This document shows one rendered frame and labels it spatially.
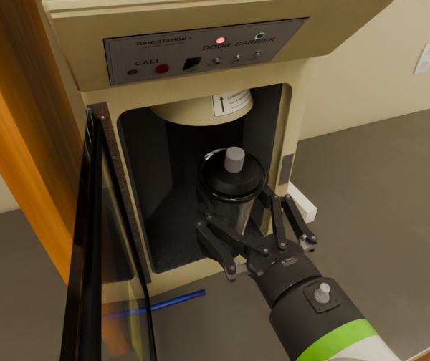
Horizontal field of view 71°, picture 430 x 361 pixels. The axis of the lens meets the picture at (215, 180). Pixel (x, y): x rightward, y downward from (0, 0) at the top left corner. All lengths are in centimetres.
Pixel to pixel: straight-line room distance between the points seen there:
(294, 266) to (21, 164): 30
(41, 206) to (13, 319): 45
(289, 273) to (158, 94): 27
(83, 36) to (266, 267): 31
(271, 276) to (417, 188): 78
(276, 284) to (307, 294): 4
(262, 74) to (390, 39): 88
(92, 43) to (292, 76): 29
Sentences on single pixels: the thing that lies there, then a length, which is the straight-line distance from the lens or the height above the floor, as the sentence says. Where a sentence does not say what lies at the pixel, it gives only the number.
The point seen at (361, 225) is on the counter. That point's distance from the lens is 89.
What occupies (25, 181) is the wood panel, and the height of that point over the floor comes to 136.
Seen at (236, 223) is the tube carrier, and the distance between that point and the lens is 52.
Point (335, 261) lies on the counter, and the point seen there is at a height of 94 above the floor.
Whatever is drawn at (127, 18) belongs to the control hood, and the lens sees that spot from 25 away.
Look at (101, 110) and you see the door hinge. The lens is 39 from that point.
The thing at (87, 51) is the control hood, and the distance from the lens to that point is 28.
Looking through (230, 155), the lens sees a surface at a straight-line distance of 43.
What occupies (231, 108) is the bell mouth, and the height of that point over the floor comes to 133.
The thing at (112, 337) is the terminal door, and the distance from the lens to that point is 26.
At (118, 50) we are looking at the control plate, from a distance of 29.
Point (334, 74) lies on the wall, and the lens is 116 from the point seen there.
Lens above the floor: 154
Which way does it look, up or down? 40 degrees down
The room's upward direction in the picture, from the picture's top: straight up
